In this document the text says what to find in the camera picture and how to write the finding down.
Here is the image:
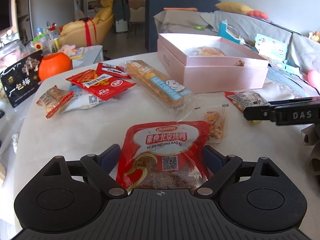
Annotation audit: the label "red white label snack pack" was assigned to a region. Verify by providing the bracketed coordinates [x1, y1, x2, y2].
[224, 90, 270, 113]

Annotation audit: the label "orange shredded snack pack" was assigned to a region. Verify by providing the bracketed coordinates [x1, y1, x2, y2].
[204, 104, 229, 141]

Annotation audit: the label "large red roast duck bag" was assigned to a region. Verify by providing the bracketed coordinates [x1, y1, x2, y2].
[116, 121, 211, 192]

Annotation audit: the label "long bread clear wrapper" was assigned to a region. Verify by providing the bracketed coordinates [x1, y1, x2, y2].
[120, 60, 200, 118]

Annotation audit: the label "red spicy strip pack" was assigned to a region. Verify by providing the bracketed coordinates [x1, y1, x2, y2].
[66, 69, 136, 101]

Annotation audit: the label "cracker pack red ends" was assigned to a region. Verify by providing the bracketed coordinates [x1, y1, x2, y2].
[36, 86, 75, 119]

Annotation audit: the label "blue white milk snack pack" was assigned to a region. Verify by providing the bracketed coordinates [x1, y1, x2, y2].
[62, 84, 116, 113]

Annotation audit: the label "round cake clear wrapper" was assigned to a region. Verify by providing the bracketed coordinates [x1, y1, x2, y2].
[190, 46, 226, 56]

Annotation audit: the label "small red sachet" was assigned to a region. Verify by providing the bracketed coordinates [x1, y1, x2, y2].
[97, 62, 131, 79]

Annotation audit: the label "grey sofa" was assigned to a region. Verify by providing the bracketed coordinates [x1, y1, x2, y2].
[168, 10, 319, 74]

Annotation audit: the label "pink gift box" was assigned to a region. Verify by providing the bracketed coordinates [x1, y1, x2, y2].
[157, 33, 268, 94]

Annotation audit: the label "orange cushion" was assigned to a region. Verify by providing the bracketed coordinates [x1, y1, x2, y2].
[247, 10, 268, 20]

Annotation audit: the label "yellow cushion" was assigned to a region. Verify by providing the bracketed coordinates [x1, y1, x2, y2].
[215, 1, 253, 15]

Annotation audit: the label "white side table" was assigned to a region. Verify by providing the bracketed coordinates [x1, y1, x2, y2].
[72, 45, 104, 69]

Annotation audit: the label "orange pumpkin bucket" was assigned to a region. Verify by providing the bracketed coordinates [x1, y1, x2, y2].
[39, 52, 72, 81]

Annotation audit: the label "black plum snack bag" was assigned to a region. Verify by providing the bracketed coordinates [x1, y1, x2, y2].
[1, 50, 43, 108]

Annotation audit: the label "pink plush toy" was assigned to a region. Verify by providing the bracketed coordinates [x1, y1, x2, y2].
[59, 44, 77, 57]

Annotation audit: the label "yellow armchair red ribbon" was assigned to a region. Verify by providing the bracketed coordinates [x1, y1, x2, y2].
[58, 0, 114, 48]

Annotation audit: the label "blue cabinet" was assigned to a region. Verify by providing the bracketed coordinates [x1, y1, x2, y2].
[145, 0, 219, 52]

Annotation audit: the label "dark coat on stand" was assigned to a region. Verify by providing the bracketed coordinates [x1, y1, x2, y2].
[101, 0, 131, 21]

